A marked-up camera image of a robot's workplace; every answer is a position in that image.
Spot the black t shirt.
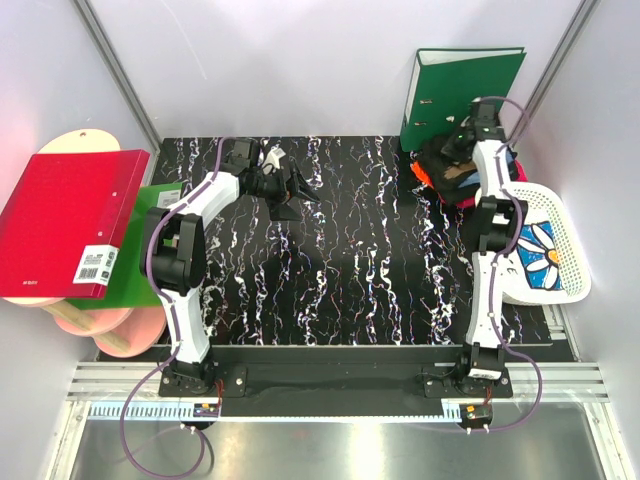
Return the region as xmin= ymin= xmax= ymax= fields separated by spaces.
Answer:
xmin=414 ymin=135 xmax=477 ymax=205

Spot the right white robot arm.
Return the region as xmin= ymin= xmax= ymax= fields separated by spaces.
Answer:
xmin=442 ymin=96 xmax=527 ymax=397

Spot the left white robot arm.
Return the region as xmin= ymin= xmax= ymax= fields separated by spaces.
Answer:
xmin=139 ymin=138 xmax=319 ymax=396

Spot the folded dark shirts pile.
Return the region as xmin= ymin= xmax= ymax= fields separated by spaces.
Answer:
xmin=448 ymin=147 xmax=527 ymax=208

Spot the orange garment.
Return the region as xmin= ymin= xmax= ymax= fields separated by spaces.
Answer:
xmin=410 ymin=161 xmax=434 ymax=189

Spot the green lever arch binder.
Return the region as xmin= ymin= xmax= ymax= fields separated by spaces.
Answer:
xmin=400 ymin=47 xmax=526 ymax=152

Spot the white plastic laundry basket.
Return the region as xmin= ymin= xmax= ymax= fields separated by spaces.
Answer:
xmin=503 ymin=182 xmax=592 ymax=306

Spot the black marbled table mat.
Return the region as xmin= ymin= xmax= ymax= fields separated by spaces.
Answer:
xmin=149 ymin=135 xmax=554 ymax=347

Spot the white printed t shirt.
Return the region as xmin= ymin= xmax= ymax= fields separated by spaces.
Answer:
xmin=507 ymin=221 xmax=563 ymax=291

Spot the green plastic folder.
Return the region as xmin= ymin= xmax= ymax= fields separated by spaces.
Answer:
xmin=67 ymin=183 xmax=183 ymax=310

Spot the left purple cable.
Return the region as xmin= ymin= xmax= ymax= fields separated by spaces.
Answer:
xmin=119 ymin=135 xmax=236 ymax=476

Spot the red ring binder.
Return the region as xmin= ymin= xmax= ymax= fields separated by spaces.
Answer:
xmin=1 ymin=150 xmax=150 ymax=299

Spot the aluminium frame profile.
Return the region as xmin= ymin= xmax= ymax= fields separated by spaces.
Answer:
xmin=67 ymin=363 xmax=612 ymax=401

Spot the white slotted cable duct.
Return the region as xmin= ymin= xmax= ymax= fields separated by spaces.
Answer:
xmin=88 ymin=401 xmax=220 ymax=421

